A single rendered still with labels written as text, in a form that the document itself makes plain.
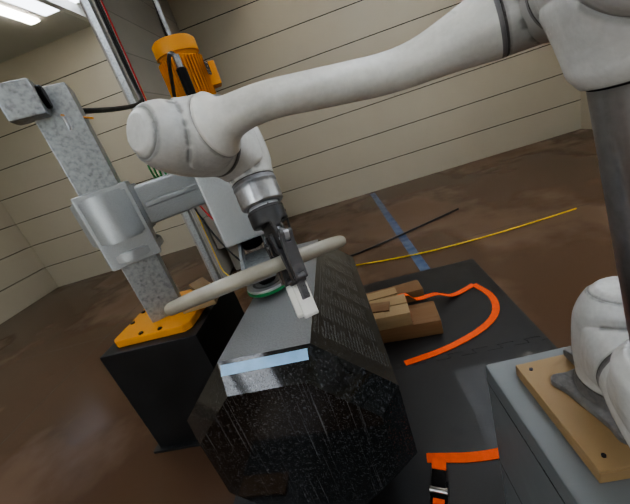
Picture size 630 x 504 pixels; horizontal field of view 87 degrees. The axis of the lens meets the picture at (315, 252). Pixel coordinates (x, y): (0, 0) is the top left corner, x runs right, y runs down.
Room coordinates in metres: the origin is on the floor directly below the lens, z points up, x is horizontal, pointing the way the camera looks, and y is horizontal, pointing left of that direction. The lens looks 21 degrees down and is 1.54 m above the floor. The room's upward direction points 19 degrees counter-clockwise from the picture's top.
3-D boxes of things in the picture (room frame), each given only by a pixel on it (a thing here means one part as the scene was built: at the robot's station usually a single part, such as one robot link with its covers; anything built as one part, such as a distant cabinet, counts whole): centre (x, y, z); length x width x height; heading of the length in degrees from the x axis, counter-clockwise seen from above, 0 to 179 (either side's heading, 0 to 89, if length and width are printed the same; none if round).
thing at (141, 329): (1.88, 0.97, 0.76); 0.49 x 0.49 x 0.05; 80
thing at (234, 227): (1.54, 0.27, 1.37); 0.36 x 0.22 x 0.45; 9
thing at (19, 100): (1.73, 1.00, 2.00); 0.20 x 0.18 x 0.15; 80
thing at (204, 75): (2.12, 0.35, 1.95); 0.31 x 0.28 x 0.40; 99
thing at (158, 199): (1.95, 0.78, 1.41); 0.74 x 0.34 x 0.25; 112
